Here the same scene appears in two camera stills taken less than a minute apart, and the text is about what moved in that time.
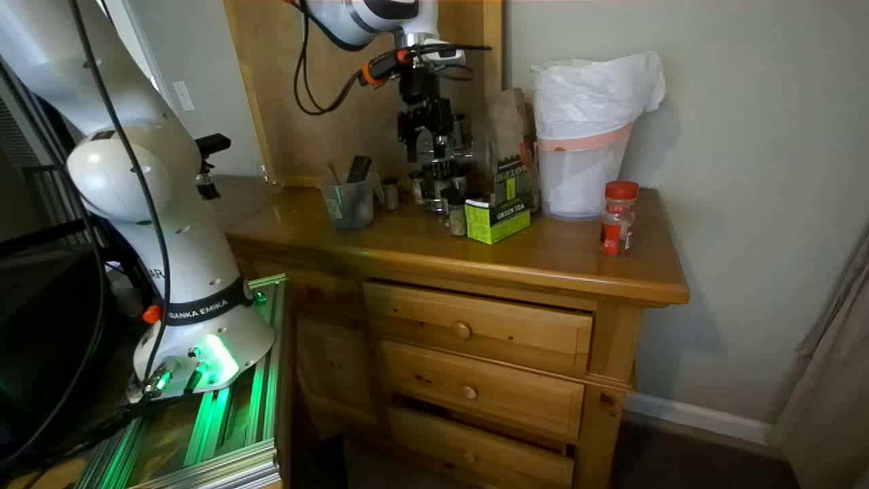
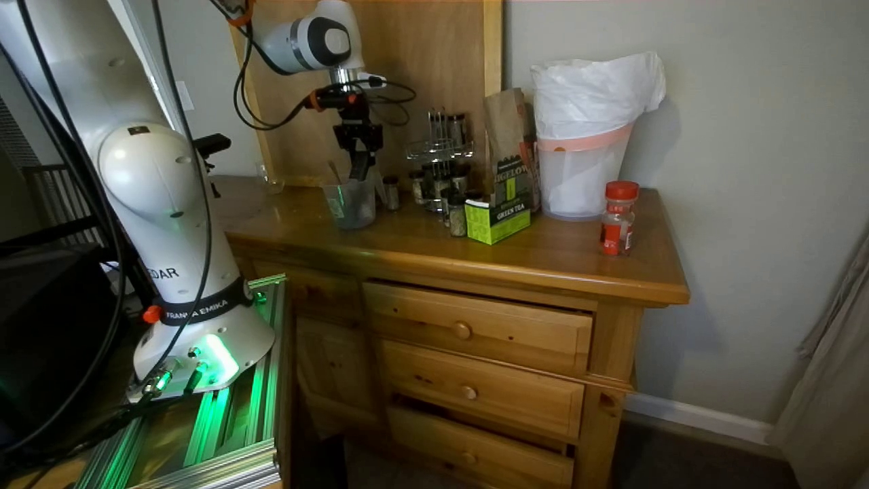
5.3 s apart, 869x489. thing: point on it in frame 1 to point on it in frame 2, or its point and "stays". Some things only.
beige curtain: [823, 420] stays
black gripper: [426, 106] to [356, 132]
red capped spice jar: [617, 226] stays
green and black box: [493, 221] stays
